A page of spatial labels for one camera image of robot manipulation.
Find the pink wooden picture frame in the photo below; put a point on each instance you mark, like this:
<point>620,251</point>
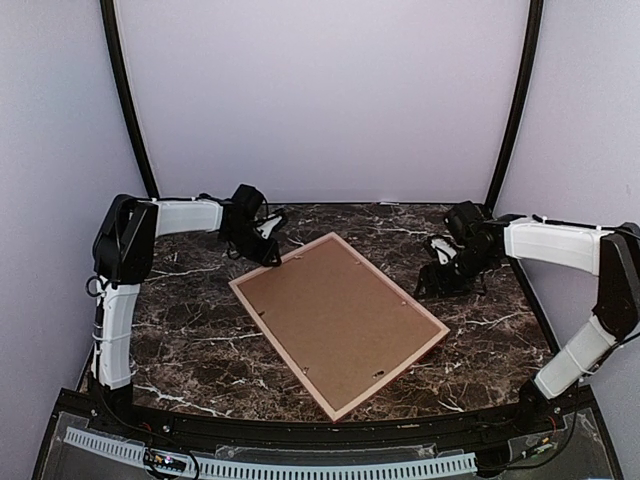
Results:
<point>340,410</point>

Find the black corner post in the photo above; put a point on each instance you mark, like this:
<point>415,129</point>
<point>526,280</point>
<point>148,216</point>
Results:
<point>125,96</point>
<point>520,93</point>

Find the brown cardboard backing board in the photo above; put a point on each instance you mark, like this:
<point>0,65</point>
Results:
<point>340,320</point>

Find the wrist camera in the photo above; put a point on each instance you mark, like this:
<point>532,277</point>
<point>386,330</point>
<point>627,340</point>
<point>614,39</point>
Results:
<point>271,224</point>
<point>440,248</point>

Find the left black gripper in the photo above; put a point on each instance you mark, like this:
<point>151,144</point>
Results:
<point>264,256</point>

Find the right black corner post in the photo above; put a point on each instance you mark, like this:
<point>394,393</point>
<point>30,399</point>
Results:
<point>520,93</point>

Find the white slotted cable duct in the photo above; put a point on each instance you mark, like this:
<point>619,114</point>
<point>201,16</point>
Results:
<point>182,465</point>

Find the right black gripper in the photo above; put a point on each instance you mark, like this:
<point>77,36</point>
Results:
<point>437,283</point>

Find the left black corner post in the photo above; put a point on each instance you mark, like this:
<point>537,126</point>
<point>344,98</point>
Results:
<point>125,96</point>

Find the black front table rail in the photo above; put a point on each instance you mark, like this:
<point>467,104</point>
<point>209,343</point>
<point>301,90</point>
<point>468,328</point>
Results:
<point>482,429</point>

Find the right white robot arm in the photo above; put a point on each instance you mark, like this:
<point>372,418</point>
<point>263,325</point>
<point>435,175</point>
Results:
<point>601,265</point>

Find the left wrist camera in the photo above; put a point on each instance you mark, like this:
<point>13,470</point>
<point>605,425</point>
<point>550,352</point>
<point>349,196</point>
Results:
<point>271,224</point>

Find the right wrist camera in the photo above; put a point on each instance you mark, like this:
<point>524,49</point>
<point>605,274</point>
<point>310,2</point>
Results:
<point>440,248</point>

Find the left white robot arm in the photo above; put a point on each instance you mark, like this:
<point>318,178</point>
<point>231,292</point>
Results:
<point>123,253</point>

